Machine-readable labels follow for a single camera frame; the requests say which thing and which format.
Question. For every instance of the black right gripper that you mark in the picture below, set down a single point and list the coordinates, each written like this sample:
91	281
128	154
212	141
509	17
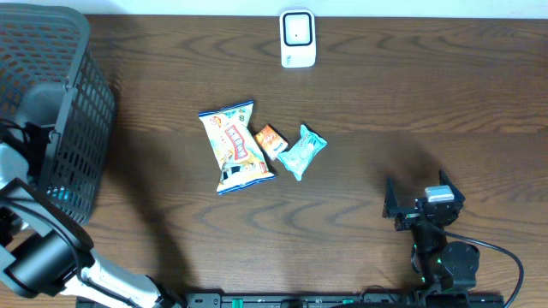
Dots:
391	209

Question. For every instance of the mint green wipes packet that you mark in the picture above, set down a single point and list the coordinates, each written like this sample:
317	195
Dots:
298	158

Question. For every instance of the small orange snack packet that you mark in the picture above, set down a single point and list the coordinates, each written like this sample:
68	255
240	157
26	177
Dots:
271	142

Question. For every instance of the yellow snack chip bag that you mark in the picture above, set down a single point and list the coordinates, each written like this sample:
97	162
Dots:
240	160

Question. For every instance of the teal mouthwash bottle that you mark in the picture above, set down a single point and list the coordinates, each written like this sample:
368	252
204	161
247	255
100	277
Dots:
62	194

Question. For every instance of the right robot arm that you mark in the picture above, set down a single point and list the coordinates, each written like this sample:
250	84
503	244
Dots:
448	268

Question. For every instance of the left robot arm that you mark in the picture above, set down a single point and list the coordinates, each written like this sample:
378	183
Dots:
44	251

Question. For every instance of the white barcode scanner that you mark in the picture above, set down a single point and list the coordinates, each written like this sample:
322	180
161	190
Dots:
297	38

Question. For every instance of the grey plastic mesh basket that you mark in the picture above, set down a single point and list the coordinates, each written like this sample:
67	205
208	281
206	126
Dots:
50	78

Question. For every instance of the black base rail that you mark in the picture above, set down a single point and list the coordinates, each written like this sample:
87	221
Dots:
373	299

